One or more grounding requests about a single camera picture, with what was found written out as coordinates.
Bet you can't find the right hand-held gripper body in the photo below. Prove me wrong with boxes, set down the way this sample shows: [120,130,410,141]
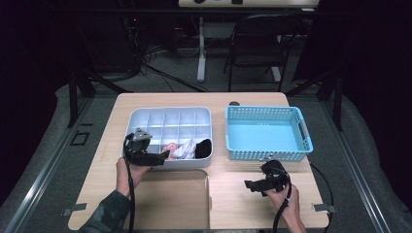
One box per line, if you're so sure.
[261,159,291,198]

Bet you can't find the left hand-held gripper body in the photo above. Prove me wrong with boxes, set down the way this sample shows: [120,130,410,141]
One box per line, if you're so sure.
[123,127,154,167]

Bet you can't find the white sock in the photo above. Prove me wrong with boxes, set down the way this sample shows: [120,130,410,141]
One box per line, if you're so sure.
[171,138,197,160]

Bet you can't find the white compartment storage box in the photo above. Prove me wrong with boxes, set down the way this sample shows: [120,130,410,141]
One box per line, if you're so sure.
[120,106,214,171]

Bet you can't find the clear plastic box lid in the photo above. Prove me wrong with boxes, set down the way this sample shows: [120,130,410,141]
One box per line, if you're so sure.
[111,169,212,231]

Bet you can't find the black sock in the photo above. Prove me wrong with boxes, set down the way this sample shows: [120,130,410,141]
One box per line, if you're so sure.
[194,138,213,159]

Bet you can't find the blue plastic basket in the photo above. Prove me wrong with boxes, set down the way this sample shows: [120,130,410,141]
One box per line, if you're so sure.
[224,105,315,162]

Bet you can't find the person's left hand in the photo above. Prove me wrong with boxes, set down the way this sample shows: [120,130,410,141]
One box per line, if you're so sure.
[115,156,152,198]

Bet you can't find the person's right hand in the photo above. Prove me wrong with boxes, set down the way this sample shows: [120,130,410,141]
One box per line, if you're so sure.
[263,183,302,224]

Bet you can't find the black metal stand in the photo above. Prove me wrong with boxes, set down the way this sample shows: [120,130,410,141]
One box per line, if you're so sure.
[66,69,134,129]
[285,69,345,132]

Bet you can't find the white desk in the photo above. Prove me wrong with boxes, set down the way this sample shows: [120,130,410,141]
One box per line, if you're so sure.
[177,0,321,83]

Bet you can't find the black folding chair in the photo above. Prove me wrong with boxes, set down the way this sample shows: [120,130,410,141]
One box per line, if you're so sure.
[223,13,306,93]

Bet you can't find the right hand-held gripper cable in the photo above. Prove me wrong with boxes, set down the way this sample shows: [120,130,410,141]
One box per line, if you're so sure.
[272,169,293,233]

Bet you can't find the hand-held gripper cable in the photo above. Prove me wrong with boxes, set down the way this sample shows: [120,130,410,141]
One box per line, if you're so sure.
[123,132,136,233]
[272,169,293,233]

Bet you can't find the left hand-held gripper cable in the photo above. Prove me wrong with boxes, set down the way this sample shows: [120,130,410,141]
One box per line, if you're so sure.
[123,132,136,233]

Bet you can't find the thin black cable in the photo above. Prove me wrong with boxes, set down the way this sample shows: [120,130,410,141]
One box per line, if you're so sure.
[308,160,335,233]

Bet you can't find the grey metal table bracket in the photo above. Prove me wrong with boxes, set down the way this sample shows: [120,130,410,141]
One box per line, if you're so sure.
[61,202,87,217]
[311,202,338,215]

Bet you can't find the metal floor rail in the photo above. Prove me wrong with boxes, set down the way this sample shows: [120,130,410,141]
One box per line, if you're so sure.
[4,96,95,233]
[319,98,393,233]

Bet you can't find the bundle of floor cables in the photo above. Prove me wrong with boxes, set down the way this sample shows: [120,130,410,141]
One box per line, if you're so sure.
[140,43,210,93]

